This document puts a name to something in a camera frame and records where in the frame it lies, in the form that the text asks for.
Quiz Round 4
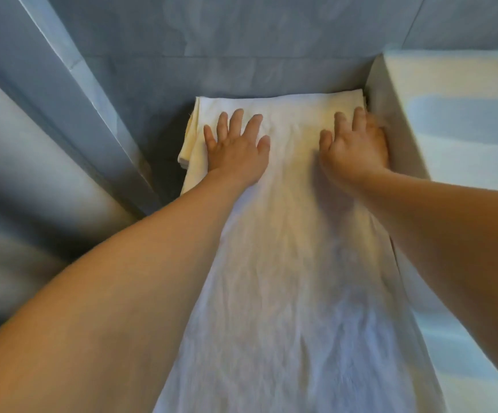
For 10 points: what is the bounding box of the white cloth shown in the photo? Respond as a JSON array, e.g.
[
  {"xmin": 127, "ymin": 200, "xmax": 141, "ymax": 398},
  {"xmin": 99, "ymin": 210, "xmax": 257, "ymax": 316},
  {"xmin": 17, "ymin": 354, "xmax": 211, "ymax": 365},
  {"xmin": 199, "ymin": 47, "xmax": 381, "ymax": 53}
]
[{"xmin": 153, "ymin": 93, "xmax": 448, "ymax": 413}]

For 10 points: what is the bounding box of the white striped mattress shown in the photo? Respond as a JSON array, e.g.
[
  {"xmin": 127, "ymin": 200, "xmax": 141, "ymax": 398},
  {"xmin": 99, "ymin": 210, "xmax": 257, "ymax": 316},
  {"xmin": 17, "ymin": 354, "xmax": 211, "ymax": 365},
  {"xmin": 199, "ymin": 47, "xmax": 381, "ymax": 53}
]
[{"xmin": 364, "ymin": 49, "xmax": 498, "ymax": 413}]

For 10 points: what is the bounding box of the person's right hand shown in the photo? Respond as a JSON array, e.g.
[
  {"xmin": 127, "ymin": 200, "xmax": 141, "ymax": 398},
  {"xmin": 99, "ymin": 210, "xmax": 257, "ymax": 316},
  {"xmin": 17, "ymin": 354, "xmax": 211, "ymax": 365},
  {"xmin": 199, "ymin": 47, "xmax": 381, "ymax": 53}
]
[{"xmin": 319, "ymin": 106, "xmax": 390, "ymax": 187}]

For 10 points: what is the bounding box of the person's right forearm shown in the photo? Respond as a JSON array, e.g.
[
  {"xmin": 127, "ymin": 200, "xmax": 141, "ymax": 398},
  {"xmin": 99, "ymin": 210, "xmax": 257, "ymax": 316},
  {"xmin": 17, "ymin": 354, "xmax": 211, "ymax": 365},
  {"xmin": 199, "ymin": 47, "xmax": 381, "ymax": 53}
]
[{"xmin": 333, "ymin": 167, "xmax": 498, "ymax": 398}]

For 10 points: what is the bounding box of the person's left forearm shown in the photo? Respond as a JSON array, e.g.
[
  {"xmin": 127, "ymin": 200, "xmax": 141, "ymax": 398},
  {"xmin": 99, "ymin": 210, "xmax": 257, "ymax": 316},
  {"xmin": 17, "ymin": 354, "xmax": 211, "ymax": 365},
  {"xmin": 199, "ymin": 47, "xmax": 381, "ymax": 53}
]
[{"xmin": 0, "ymin": 170, "xmax": 261, "ymax": 413}]

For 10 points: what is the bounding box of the grey padded furniture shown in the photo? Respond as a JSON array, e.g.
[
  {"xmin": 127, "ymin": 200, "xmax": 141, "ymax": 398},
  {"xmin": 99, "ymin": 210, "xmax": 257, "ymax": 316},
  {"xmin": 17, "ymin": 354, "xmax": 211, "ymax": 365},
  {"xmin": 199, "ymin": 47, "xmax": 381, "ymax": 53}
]
[{"xmin": 0, "ymin": 60, "xmax": 141, "ymax": 344}]

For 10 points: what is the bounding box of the person's left hand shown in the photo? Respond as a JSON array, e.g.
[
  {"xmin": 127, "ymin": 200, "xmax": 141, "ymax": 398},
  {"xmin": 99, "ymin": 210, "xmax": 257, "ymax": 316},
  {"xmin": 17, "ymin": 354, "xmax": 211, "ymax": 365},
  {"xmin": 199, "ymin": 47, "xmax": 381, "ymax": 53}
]
[{"xmin": 203, "ymin": 108, "xmax": 271, "ymax": 188}]

